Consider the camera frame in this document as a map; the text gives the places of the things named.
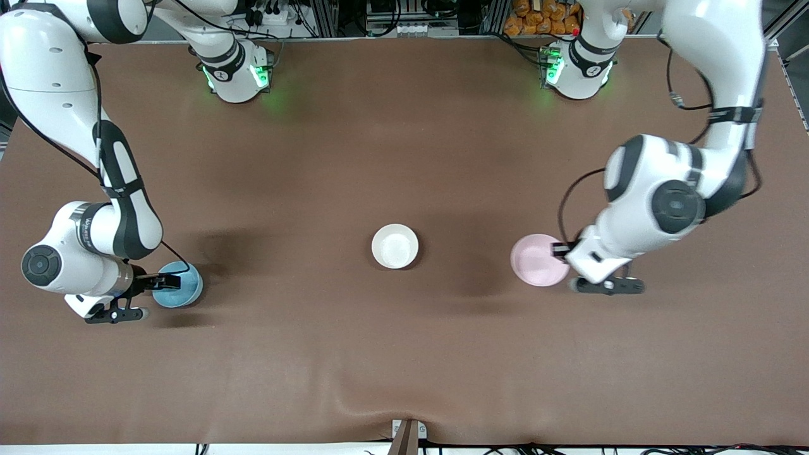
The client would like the light blue bowl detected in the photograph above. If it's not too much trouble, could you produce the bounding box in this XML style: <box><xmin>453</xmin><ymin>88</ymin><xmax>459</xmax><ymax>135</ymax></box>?
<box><xmin>152</xmin><ymin>261</ymin><xmax>204</xmax><ymax>309</ymax></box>

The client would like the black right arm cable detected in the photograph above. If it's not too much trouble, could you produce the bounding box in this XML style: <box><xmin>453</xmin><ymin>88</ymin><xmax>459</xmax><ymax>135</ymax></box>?
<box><xmin>0</xmin><ymin>38</ymin><xmax>191</xmax><ymax>274</ymax></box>

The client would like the brown support bar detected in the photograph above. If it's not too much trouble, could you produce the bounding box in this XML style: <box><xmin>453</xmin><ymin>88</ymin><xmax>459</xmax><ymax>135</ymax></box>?
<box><xmin>387</xmin><ymin>420</ymin><xmax>420</xmax><ymax>455</ymax></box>

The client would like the white bowl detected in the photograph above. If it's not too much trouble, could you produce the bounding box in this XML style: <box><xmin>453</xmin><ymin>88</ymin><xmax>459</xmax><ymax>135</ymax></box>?
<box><xmin>371</xmin><ymin>224</ymin><xmax>420</xmax><ymax>270</ymax></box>

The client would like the grey electronics box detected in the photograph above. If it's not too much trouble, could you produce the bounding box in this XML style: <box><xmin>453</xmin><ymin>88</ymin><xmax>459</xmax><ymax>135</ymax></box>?
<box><xmin>367</xmin><ymin>0</ymin><xmax>459</xmax><ymax>37</ymax></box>

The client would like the white power strip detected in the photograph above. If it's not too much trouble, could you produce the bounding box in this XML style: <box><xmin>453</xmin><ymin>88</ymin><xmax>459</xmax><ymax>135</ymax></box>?
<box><xmin>248</xmin><ymin>5</ymin><xmax>289</xmax><ymax>27</ymax></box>

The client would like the brown table cloth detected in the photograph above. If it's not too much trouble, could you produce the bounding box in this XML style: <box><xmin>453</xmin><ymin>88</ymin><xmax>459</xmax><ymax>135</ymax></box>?
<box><xmin>0</xmin><ymin>37</ymin><xmax>809</xmax><ymax>446</ymax></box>

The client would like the grey metal bracket plate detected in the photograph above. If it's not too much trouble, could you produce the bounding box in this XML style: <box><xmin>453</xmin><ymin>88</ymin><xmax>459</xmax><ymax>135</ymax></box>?
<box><xmin>391</xmin><ymin>418</ymin><xmax>428</xmax><ymax>440</ymax></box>

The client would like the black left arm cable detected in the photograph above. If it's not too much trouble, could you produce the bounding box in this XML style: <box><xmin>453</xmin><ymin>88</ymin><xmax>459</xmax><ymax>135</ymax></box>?
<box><xmin>557</xmin><ymin>32</ymin><xmax>766</xmax><ymax>245</ymax></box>

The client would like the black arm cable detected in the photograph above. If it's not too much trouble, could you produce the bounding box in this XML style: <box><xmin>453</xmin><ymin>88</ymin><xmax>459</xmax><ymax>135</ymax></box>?
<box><xmin>557</xmin><ymin>32</ymin><xmax>766</xmax><ymax>245</ymax></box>
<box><xmin>0</xmin><ymin>38</ymin><xmax>191</xmax><ymax>274</ymax></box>

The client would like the bag of orange items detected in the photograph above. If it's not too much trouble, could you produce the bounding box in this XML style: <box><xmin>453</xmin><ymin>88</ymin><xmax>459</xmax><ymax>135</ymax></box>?
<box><xmin>504</xmin><ymin>0</ymin><xmax>582</xmax><ymax>37</ymax></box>

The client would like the aluminium frame profile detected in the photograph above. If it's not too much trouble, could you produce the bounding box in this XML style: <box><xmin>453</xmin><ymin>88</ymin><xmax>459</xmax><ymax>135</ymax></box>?
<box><xmin>480</xmin><ymin>0</ymin><xmax>508</xmax><ymax>36</ymax></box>
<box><xmin>311</xmin><ymin>0</ymin><xmax>341</xmax><ymax>37</ymax></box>
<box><xmin>762</xmin><ymin>0</ymin><xmax>809</xmax><ymax>64</ymax></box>

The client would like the black base cable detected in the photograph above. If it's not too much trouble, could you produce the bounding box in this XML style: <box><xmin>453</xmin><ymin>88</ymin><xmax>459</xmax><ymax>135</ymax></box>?
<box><xmin>493</xmin><ymin>32</ymin><xmax>545</xmax><ymax>68</ymax></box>

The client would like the pink bowl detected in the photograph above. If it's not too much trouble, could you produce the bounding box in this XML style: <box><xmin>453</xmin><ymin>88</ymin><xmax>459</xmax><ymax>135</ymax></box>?
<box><xmin>510</xmin><ymin>234</ymin><xmax>572</xmax><ymax>288</ymax></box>

